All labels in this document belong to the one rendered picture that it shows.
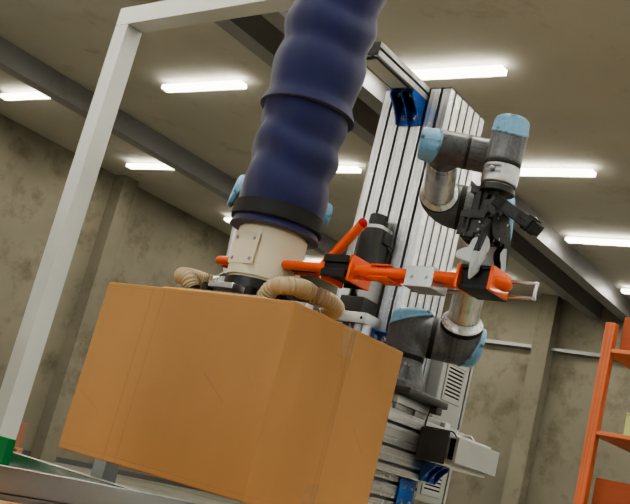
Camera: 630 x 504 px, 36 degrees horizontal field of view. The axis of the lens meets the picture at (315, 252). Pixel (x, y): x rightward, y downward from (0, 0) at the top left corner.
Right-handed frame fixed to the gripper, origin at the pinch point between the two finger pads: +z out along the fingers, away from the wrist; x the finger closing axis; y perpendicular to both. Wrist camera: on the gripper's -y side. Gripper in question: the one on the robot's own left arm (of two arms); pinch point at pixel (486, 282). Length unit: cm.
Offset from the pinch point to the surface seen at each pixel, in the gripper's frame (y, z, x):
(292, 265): 48.9, 1.0, 3.4
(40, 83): 917, -300, -419
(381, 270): 23.5, 0.4, 3.5
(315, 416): 27.8, 33.4, 7.8
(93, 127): 383, -112, -155
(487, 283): -3.3, 1.4, 4.7
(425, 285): 11.5, 2.7, 3.6
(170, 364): 58, 30, 23
